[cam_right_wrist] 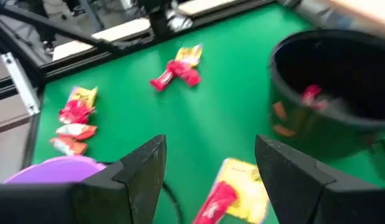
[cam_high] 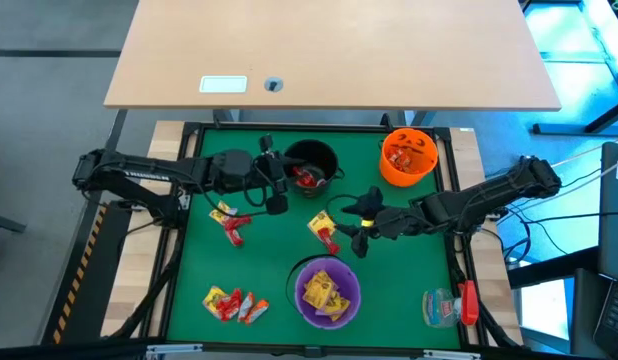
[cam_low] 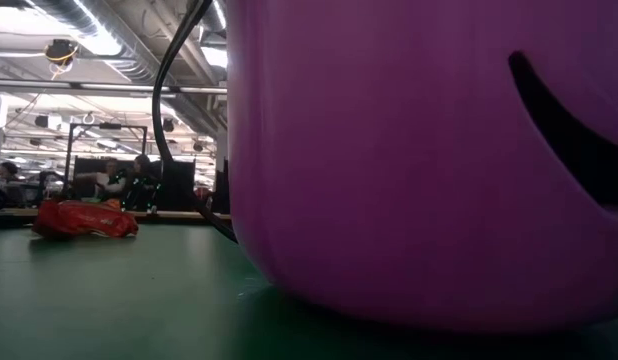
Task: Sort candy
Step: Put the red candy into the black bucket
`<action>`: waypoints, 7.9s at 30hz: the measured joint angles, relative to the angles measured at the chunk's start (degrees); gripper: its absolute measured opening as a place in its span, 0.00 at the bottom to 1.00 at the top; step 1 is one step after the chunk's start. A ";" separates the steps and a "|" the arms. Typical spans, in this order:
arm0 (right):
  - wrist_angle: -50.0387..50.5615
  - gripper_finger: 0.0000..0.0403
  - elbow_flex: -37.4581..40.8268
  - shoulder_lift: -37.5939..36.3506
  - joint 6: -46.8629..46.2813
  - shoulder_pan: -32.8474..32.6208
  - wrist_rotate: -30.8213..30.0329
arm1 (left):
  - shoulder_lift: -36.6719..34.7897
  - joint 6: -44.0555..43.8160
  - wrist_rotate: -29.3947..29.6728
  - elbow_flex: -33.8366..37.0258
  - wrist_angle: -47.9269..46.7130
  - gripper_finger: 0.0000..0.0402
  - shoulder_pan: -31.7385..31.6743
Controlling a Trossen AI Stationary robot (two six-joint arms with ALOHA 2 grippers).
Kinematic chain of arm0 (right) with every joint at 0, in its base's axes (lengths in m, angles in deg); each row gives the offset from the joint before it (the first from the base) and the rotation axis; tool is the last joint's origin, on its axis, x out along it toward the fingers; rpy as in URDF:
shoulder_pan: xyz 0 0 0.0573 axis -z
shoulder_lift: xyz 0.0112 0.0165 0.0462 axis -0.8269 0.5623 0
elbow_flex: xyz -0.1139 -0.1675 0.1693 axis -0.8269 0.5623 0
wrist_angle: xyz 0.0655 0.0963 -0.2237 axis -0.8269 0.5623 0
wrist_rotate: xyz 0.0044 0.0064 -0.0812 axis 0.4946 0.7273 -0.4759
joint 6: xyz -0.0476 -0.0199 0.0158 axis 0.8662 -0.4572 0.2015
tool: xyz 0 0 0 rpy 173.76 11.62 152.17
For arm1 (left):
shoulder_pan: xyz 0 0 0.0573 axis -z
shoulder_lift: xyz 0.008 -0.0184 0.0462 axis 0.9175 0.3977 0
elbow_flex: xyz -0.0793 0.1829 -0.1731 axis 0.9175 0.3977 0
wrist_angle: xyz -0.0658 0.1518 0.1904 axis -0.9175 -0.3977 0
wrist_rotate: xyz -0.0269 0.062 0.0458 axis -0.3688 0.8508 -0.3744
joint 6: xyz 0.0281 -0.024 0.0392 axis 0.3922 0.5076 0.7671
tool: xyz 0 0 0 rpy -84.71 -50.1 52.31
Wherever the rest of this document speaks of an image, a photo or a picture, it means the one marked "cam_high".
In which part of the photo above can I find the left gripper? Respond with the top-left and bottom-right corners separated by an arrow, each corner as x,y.
253,133 -> 307,216

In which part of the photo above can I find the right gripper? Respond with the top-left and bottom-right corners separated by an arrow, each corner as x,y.
333,186 -> 390,260

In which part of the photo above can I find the yellow candy packet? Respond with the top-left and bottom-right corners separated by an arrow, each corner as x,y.
302,270 -> 336,310
316,294 -> 352,322
307,209 -> 337,237
208,199 -> 239,225
202,285 -> 229,315

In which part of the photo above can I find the red KitKat packet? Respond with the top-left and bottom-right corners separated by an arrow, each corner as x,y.
291,167 -> 321,189
317,227 -> 342,256

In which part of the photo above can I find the black cauldron bucket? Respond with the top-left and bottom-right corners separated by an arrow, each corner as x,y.
281,138 -> 341,200

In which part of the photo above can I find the orange pumpkin bucket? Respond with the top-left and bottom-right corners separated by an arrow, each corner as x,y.
378,127 -> 440,189

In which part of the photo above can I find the purple pumpkin bucket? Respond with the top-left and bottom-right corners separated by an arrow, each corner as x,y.
292,255 -> 363,331

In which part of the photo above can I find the green table mat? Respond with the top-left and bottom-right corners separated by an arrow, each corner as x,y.
166,128 -> 463,350

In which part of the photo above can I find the white rectangular desk plate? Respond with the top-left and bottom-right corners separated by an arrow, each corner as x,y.
198,74 -> 249,95

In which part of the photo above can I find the light wooden desk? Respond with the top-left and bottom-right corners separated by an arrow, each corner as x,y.
102,0 -> 563,112

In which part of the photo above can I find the Windex spray bottle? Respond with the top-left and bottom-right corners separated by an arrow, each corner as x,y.
421,278 -> 482,329

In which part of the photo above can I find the black desk foot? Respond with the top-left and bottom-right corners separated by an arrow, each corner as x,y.
531,97 -> 618,136

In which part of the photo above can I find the black plate with hazard stripes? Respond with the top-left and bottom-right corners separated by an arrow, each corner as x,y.
41,202 -> 134,346

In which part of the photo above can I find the grey closed laptop with sticker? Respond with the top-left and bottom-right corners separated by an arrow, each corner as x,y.
596,141 -> 618,284

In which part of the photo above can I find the open laptop with keyboard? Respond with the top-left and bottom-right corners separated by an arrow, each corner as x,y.
568,268 -> 618,360

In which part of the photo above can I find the black table frame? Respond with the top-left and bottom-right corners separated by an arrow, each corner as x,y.
138,119 -> 488,357

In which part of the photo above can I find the black handle of purple bucket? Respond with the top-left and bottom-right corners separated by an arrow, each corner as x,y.
285,253 -> 340,314

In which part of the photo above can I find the black diagonal frame strut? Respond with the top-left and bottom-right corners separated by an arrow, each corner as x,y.
453,259 -> 523,349
106,234 -> 183,341

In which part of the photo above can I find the black floor cable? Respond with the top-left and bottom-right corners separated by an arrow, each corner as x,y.
508,211 -> 618,225

